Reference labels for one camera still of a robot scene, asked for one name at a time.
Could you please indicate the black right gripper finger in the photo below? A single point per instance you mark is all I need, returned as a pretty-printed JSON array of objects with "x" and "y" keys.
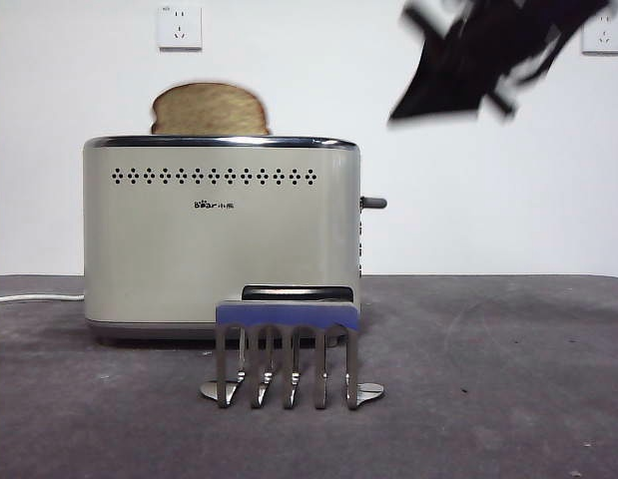
[{"x": 445, "y": 75}]

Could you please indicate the brown bread slice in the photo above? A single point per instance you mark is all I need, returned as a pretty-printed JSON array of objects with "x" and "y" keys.
[{"x": 211, "y": 110}]

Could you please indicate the grey toaster lever knob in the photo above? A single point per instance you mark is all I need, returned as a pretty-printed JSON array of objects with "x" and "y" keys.
[{"x": 376, "y": 203}]

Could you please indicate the steel toast rack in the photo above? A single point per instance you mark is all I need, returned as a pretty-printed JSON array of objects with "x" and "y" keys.
[{"x": 288, "y": 315}]

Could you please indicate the cream Bear toaster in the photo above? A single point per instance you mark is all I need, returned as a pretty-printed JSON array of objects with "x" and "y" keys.
[{"x": 188, "y": 249}]

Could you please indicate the white wall socket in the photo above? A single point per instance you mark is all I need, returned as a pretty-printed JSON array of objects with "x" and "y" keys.
[
  {"x": 605, "y": 44},
  {"x": 180, "y": 30}
]

